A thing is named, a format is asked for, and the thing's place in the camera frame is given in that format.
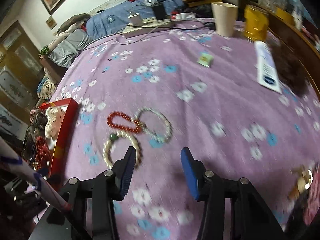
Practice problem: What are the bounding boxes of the white pearl bracelet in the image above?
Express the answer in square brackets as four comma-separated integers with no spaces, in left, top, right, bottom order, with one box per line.
[134,107,174,144]

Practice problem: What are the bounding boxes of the red bead bracelet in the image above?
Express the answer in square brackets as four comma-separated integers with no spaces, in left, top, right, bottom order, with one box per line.
[106,110,144,134]

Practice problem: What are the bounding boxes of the red tray white inside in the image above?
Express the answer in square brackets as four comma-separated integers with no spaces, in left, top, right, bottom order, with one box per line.
[39,98,78,176]

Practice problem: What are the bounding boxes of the white cherry print scrunchie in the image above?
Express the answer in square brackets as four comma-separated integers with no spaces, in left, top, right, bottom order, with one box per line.
[44,107,66,140]

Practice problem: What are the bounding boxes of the dark red dotted scrunchie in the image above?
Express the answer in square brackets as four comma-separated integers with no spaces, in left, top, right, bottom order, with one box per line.
[34,137,52,170]

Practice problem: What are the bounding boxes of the black hair claw clip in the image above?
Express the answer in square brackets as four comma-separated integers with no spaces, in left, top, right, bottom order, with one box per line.
[21,126,36,166]

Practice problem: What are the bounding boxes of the grey patterned scrunchie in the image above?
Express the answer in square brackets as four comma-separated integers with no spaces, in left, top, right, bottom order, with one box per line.
[29,108,48,130]

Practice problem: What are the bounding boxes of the purple floral bed sheet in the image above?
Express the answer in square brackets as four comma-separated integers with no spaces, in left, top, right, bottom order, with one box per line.
[52,22,319,239]

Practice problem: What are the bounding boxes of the striped blanket on floor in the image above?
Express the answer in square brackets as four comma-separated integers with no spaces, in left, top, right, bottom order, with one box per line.
[36,75,57,101]

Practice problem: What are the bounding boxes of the small green white packet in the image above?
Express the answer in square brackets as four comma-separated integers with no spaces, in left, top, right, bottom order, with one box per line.
[197,51,214,68]

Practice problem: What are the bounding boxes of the pink and black jacket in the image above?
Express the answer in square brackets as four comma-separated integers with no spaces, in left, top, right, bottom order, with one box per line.
[284,173,319,240]

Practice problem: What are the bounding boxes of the brown hair wig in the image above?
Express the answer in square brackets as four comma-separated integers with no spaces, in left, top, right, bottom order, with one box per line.
[271,44,309,98]

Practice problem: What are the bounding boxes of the brown armchair with clothes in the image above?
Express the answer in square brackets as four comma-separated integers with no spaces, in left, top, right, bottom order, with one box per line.
[39,14,92,84]

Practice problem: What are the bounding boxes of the wooden wardrobe glass doors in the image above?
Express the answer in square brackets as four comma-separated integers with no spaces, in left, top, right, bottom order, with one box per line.
[1,21,44,124]

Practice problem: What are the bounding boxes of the white power strip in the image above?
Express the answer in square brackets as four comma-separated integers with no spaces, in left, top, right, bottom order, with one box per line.
[122,20,175,38]

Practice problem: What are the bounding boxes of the white phone charger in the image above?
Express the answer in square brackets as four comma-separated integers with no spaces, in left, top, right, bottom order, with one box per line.
[128,13,143,26]

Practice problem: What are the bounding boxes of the blue plaid quilt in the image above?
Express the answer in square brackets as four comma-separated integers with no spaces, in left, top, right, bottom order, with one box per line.
[86,0,183,40]

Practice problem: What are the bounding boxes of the beige plastic cup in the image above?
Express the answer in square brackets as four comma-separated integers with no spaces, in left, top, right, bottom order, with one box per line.
[212,2,238,37]

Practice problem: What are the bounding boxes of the yellow jar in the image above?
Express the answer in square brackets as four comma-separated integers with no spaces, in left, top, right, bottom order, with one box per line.
[244,4,269,42]

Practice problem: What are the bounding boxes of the wooden headboard shelf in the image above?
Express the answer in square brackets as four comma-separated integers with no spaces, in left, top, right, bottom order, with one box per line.
[240,0,320,91]

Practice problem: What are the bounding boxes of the gold keychain with keys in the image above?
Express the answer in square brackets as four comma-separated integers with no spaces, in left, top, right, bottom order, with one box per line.
[287,165,313,200]

